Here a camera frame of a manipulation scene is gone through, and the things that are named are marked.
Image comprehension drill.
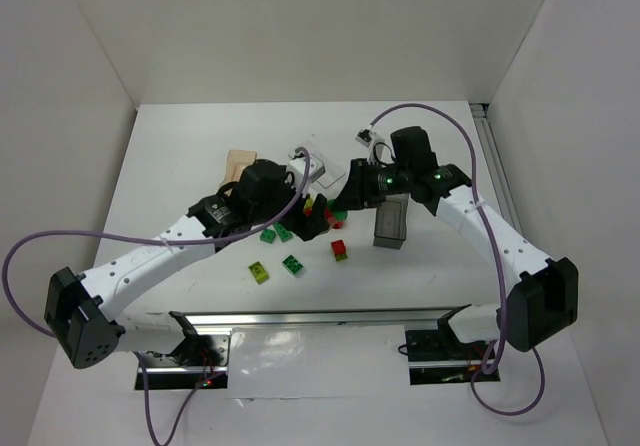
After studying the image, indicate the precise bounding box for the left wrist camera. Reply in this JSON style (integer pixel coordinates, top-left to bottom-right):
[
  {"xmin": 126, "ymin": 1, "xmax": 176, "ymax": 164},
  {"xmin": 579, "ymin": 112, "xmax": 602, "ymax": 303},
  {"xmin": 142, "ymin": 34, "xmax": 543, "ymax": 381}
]
[{"xmin": 286, "ymin": 154, "xmax": 326, "ymax": 186}]

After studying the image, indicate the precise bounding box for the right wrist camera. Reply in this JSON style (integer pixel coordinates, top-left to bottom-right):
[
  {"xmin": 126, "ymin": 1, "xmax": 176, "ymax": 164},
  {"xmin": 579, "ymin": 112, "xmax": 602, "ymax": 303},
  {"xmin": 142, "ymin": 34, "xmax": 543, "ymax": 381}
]
[{"xmin": 355, "ymin": 127, "xmax": 383, "ymax": 148}]

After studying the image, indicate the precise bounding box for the red and lime stacked lego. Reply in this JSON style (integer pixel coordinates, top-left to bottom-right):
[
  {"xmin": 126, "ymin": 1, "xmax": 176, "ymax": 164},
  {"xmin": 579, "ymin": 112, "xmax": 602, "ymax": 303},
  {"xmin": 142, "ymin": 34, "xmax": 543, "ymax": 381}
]
[{"xmin": 331, "ymin": 240, "xmax": 348, "ymax": 262}]

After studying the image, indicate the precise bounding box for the grey translucent plastic container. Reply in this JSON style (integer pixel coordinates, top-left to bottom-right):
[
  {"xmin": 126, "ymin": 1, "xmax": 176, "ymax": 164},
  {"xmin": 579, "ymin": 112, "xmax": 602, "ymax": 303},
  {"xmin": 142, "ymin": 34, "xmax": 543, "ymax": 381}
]
[{"xmin": 373, "ymin": 196, "xmax": 408, "ymax": 250}]

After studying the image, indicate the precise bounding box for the dark green printed lego brick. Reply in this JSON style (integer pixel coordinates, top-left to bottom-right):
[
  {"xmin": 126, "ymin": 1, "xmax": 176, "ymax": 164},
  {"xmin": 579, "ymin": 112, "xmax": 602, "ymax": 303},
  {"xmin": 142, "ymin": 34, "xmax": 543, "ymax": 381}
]
[{"xmin": 282, "ymin": 255, "xmax": 304, "ymax": 276}]

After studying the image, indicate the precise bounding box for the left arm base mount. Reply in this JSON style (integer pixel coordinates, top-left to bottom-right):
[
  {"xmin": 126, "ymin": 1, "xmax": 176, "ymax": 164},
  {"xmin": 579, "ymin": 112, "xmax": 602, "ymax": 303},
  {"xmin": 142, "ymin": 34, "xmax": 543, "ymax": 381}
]
[{"xmin": 142, "ymin": 327, "xmax": 232, "ymax": 391}]

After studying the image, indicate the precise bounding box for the red 2x4 lego brick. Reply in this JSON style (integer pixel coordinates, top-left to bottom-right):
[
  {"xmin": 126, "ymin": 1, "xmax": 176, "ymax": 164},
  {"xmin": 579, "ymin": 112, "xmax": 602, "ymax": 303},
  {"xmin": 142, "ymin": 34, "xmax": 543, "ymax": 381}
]
[{"xmin": 324, "ymin": 207, "xmax": 344, "ymax": 229}]

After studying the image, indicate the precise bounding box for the aluminium side rail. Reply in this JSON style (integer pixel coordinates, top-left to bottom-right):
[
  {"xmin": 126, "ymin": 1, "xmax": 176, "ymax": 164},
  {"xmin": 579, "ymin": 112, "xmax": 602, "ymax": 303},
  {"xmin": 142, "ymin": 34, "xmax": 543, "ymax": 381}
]
[{"xmin": 469, "ymin": 101, "xmax": 551, "ymax": 321}]

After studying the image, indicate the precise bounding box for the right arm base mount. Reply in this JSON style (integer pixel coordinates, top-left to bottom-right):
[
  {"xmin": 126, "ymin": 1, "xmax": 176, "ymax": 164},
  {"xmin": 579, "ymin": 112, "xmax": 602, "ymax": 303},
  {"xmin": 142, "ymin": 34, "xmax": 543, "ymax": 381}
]
[{"xmin": 397, "ymin": 330, "xmax": 488, "ymax": 386}]

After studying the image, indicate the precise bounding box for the dark green 2x4 lego brick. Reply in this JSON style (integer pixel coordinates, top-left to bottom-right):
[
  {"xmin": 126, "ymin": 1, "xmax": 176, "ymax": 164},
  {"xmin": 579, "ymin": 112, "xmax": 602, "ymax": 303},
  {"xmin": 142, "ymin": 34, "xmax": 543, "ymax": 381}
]
[{"xmin": 273, "ymin": 222, "xmax": 293, "ymax": 242}]

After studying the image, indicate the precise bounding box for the lime printed lego brick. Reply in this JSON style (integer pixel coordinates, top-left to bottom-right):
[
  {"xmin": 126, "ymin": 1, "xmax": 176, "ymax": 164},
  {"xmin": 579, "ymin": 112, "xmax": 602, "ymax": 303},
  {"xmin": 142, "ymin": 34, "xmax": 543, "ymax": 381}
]
[{"xmin": 248, "ymin": 262, "xmax": 270, "ymax": 284}]

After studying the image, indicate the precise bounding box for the clear plastic container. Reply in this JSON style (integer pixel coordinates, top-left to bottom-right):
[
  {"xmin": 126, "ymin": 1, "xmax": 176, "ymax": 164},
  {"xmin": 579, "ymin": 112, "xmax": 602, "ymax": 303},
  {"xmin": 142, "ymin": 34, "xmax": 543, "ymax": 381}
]
[{"xmin": 287, "ymin": 141, "xmax": 347, "ymax": 197}]

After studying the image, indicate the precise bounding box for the small green lego piece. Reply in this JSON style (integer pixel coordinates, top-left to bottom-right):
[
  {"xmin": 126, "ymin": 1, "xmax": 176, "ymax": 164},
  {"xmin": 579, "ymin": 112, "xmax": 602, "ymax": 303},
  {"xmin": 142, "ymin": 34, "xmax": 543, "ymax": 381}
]
[{"xmin": 326, "ymin": 199, "xmax": 348, "ymax": 221}]

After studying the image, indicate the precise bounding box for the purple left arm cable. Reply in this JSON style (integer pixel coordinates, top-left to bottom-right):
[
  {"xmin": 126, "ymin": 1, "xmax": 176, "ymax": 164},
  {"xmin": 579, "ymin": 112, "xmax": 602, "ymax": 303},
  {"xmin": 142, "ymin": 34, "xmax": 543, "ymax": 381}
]
[{"xmin": 2, "ymin": 145, "xmax": 312, "ymax": 446}]

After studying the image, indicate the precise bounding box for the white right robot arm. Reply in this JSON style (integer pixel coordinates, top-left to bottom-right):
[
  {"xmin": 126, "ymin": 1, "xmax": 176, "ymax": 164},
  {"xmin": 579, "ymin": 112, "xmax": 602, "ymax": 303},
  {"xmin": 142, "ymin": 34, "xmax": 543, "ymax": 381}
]
[{"xmin": 334, "ymin": 126, "xmax": 579, "ymax": 352}]

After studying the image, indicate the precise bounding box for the tan translucent plastic container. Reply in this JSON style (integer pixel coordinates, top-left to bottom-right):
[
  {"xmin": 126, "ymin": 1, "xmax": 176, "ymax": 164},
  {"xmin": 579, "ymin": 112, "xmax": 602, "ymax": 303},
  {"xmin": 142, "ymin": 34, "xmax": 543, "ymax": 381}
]
[{"xmin": 219, "ymin": 149, "xmax": 258, "ymax": 188}]

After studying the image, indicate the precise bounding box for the dark green 2x2 lego brick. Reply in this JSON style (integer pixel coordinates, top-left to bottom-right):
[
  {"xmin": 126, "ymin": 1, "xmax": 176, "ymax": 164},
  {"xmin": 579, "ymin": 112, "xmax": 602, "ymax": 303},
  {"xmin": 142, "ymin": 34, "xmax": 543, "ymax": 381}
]
[{"xmin": 260, "ymin": 228, "xmax": 277, "ymax": 244}]

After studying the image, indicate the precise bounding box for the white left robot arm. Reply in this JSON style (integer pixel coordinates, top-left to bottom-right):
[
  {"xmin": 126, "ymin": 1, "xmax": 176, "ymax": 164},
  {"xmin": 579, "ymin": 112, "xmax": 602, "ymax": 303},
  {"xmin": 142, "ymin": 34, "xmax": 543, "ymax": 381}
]
[{"xmin": 44, "ymin": 150, "xmax": 328, "ymax": 369}]

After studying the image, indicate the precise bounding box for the aluminium mounting rail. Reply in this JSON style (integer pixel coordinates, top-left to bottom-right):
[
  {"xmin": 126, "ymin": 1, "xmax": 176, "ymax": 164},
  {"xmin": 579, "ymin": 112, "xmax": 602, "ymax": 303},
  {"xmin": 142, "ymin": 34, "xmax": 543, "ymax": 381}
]
[{"xmin": 168, "ymin": 306, "xmax": 464, "ymax": 331}]

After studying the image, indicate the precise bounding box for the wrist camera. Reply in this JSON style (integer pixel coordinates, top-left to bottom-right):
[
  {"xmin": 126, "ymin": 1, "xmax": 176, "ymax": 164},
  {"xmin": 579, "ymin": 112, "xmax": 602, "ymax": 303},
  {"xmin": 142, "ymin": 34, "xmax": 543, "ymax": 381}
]
[
  {"xmin": 355, "ymin": 127, "xmax": 383, "ymax": 148},
  {"xmin": 286, "ymin": 154, "xmax": 326, "ymax": 186}
]

